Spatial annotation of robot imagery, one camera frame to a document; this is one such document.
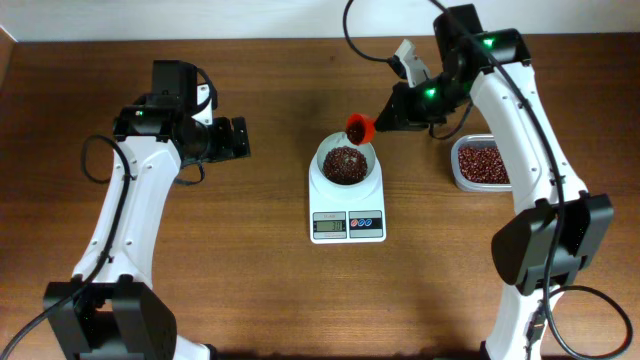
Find red plastic scoop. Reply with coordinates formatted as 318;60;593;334
345;113;376;146

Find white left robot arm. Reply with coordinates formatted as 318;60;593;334
43;60;250;359

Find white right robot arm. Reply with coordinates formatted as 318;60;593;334
375;4;613;359

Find red beans in bowl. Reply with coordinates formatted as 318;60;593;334
322;146;368;185

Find white round bowl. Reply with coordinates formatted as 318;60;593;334
315;132;376;186

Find white digital kitchen scale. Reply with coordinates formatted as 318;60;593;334
309;146;387;245

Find red adzuki beans in container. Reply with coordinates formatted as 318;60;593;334
458;146;509;185

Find clear plastic bean container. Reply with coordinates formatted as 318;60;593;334
451;134;512;192

